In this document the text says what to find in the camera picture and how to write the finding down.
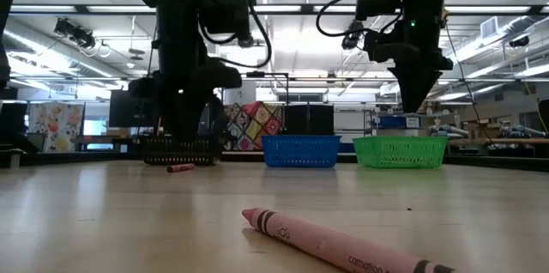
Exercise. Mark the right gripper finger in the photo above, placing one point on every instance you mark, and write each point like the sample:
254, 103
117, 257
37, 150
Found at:
398, 82
418, 84

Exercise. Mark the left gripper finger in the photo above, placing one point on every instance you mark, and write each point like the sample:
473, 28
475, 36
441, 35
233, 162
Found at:
182, 114
201, 110

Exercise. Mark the pink crayon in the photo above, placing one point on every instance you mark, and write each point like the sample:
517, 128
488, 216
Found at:
326, 243

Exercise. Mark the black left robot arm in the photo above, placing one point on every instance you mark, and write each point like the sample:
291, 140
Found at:
180, 7

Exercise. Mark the black plastic basket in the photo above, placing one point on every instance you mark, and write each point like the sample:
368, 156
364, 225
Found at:
180, 153

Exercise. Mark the blue storage bin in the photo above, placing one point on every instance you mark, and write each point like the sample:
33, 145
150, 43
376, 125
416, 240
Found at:
396, 123

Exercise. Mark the white cylinder tank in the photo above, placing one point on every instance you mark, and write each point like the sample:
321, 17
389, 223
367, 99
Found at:
240, 92

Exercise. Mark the red crayon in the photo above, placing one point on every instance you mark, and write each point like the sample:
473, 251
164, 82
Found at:
180, 167

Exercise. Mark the white tubular device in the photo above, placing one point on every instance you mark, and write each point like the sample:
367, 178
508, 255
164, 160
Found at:
446, 129
521, 130

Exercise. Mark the colourful patchwork quilt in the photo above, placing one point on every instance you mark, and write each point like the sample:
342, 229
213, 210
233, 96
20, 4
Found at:
253, 127

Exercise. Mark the black monitor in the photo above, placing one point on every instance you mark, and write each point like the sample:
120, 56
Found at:
124, 112

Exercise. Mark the green plastic basket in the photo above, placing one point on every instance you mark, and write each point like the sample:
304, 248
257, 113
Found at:
401, 153

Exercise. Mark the black round overhead fixture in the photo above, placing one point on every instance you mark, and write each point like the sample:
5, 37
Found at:
245, 41

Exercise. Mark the black cabinet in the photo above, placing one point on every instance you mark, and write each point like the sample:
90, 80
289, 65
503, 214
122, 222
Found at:
309, 119

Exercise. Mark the blue plastic basket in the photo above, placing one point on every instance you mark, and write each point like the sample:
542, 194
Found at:
300, 150

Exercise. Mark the black dome fixture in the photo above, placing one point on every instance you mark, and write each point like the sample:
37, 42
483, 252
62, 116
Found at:
519, 41

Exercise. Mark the wooden workbench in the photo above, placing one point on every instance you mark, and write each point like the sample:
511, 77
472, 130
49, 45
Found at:
514, 140

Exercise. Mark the black ceiling spotlights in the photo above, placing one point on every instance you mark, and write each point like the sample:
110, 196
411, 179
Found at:
75, 32

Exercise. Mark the floral cloth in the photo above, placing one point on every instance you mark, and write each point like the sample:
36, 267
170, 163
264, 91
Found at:
56, 127

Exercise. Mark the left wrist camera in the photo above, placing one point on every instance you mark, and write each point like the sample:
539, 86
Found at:
225, 74

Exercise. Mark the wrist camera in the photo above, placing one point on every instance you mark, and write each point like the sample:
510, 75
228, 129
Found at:
354, 37
225, 74

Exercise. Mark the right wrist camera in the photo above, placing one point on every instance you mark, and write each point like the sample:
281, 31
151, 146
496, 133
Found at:
354, 37

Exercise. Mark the white wall vent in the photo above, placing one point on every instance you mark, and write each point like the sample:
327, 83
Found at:
489, 27

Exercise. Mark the black aluminium table frame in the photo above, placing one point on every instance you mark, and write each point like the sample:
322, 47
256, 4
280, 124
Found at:
493, 162

